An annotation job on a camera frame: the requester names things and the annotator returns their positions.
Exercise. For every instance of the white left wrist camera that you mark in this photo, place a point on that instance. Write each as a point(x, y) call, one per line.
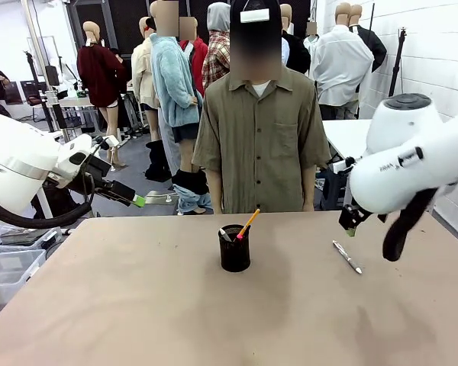
point(108, 142)

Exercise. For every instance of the black pen blue tip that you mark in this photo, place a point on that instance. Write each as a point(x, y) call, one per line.
point(225, 234)

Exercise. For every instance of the yellow pencil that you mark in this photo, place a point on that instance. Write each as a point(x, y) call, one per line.
point(249, 224)

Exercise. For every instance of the mannequin in white shirt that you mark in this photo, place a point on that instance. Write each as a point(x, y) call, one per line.
point(341, 72)

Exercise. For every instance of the person in olive shirt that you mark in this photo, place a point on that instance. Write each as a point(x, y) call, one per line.
point(259, 133)

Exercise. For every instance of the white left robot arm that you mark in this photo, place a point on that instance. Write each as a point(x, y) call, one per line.
point(19, 160)

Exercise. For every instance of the black camera stand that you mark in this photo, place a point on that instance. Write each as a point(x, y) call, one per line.
point(38, 91)

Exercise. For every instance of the mannequin in black white jacket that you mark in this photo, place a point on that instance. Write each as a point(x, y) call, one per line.
point(376, 45)

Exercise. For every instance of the mannequin in plaid shirt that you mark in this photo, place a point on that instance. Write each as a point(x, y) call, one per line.
point(215, 57)

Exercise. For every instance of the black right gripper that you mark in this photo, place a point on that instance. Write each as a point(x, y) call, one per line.
point(353, 216)

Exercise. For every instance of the small mannequin in white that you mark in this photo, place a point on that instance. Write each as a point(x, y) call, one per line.
point(311, 36)

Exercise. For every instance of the mannequin in cream jacket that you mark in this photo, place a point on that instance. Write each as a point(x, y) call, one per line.
point(141, 72)

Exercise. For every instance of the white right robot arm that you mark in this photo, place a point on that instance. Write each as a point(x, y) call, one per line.
point(397, 179)

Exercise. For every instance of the mannequin in light blue fleece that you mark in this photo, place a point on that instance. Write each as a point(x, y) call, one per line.
point(173, 84)

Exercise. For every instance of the black cap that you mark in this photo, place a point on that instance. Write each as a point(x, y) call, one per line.
point(255, 26)

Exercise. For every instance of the mannequin in blue shirt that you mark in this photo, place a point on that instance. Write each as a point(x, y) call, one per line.
point(285, 51)

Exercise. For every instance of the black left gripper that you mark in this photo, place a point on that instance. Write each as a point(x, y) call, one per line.
point(88, 171)

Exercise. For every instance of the person's right forearm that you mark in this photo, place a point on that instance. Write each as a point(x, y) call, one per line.
point(215, 190)

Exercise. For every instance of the grey mannequin base plate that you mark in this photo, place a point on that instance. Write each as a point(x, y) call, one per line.
point(160, 197)

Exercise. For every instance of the mannequin in red jacket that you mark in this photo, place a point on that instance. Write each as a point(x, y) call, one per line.
point(198, 53)

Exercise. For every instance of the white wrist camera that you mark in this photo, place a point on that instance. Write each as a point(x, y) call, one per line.
point(108, 142)
point(341, 164)

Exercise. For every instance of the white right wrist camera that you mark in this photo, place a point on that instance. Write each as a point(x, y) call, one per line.
point(341, 164)

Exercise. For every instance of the person's left forearm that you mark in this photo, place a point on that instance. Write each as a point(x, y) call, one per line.
point(308, 188)

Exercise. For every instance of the clear plastic storage bin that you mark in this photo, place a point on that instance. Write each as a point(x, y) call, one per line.
point(7, 270)
point(23, 236)

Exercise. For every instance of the black tripod stand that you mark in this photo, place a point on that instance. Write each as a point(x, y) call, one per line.
point(398, 65)

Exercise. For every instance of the silver pen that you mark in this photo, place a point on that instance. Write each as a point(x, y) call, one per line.
point(346, 256)

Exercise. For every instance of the mannequin in dark red sweater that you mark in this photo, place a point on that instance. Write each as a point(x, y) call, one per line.
point(99, 76)

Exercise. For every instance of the black mesh pen holder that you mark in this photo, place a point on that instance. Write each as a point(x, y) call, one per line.
point(234, 253)

